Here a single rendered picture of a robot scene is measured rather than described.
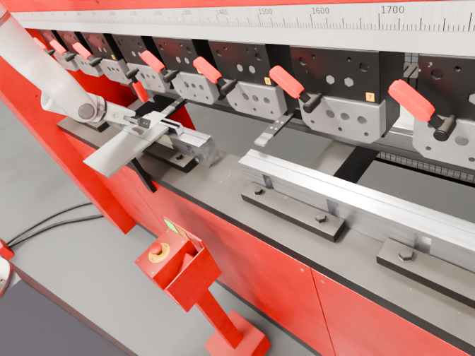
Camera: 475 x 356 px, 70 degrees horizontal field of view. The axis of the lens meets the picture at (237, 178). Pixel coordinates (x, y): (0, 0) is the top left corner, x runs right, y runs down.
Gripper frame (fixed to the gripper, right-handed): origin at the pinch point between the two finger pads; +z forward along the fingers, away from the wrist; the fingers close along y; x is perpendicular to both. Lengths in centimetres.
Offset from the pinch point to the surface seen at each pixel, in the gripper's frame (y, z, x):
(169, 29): -40, -25, -23
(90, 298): 62, 40, 112
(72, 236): 124, 51, 99
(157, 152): -3.4, 7.9, 9.1
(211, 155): -26.4, 12.2, 3.2
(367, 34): -85, -25, -23
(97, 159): 2.0, -10.8, 16.6
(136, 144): -6.1, -3.3, 7.6
